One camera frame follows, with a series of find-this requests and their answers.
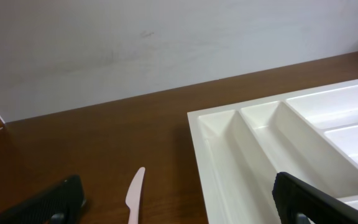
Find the white cutlery tray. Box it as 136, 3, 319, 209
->
188, 80, 358, 223

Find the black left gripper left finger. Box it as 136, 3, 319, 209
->
0, 175, 85, 224

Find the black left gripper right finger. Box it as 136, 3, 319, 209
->
272, 172, 358, 224

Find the pink plastic knife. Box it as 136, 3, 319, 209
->
126, 167, 145, 224

